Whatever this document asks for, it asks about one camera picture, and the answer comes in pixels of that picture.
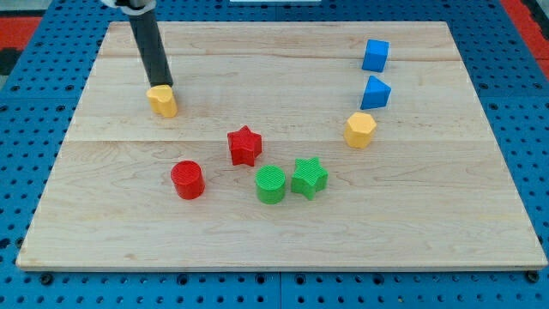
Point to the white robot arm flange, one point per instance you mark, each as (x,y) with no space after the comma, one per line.
(131,7)

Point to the red star block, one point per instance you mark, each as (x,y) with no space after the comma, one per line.
(244,146)

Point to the green star block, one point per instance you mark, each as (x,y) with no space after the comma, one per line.
(309,177)

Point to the wooden board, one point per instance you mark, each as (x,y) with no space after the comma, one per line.
(431,192)

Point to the green cylinder block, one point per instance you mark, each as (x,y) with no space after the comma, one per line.
(270,184)

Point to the yellow hexagon block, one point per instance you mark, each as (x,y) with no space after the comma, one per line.
(359,130)

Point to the red cylinder block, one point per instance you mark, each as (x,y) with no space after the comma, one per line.
(187,179)

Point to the blue triangle block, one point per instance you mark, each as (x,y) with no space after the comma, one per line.
(376,94)

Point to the yellow heart block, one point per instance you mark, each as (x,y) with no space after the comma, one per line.
(162,101)

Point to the blue cube block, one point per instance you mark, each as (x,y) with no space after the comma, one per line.
(376,54)

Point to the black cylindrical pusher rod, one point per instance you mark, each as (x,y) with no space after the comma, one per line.
(146,33)

